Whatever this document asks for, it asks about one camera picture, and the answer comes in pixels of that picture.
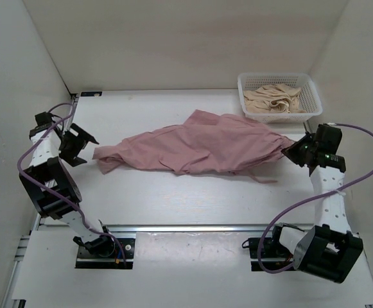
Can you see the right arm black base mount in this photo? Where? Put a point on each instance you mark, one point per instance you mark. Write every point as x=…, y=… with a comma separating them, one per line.
x=274, y=256

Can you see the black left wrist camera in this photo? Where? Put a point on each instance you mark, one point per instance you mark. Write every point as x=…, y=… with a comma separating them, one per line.
x=44, y=119

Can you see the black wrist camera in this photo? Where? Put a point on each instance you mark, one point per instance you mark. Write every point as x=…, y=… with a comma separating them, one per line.
x=44, y=119
x=327, y=138

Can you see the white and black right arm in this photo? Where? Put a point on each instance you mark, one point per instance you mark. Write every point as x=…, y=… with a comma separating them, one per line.
x=329, y=249

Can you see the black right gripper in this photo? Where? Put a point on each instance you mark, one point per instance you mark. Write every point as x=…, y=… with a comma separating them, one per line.
x=291, y=151

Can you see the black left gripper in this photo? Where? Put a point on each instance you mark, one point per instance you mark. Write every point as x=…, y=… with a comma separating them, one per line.
x=71, y=156

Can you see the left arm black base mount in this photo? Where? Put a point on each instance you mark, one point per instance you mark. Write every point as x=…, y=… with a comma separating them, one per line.
x=105, y=255

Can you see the pink trousers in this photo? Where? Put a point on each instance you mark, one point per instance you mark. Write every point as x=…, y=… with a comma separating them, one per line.
x=204, y=143

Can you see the beige trousers in basket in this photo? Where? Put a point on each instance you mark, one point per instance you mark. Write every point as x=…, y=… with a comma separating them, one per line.
x=273, y=99

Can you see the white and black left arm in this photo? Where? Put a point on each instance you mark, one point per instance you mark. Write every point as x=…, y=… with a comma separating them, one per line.
x=52, y=189

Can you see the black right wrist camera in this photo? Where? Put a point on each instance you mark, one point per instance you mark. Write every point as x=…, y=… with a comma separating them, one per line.
x=327, y=138

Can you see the white perforated plastic basket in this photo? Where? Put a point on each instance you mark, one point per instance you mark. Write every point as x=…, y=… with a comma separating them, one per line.
x=309, y=100

